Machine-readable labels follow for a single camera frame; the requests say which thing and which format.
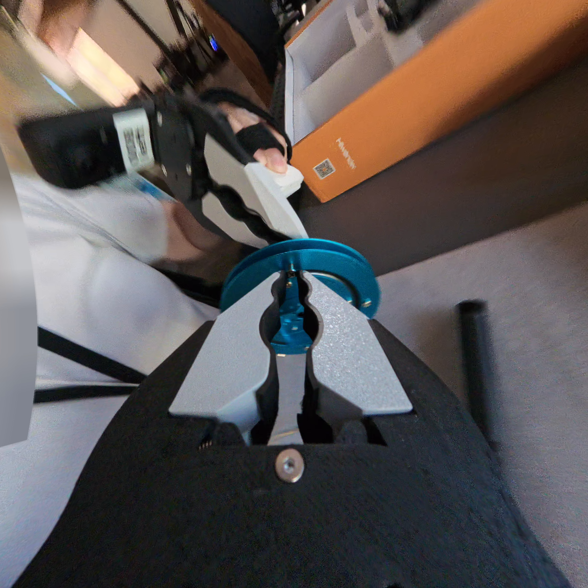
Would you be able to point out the white foam sheet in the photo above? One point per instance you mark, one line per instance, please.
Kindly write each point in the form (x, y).
(528, 275)

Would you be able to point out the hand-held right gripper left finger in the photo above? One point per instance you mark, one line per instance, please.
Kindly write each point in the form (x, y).
(225, 367)

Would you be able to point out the black servo robot arm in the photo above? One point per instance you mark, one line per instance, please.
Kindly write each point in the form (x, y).
(404, 13)

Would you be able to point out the orange cardboard box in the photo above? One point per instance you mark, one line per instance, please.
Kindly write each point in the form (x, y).
(436, 105)

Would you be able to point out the black precision screwdriver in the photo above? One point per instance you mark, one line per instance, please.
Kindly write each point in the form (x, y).
(475, 358)

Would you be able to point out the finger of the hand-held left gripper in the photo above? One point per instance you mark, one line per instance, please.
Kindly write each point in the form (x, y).
(271, 202)
(220, 216)

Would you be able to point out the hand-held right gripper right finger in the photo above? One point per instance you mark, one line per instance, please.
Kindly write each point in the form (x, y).
(358, 363)

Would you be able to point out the person's left hand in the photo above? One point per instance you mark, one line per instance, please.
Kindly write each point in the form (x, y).
(273, 158)

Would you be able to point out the blue metal turntable disc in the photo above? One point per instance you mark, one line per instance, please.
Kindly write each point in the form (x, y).
(321, 262)

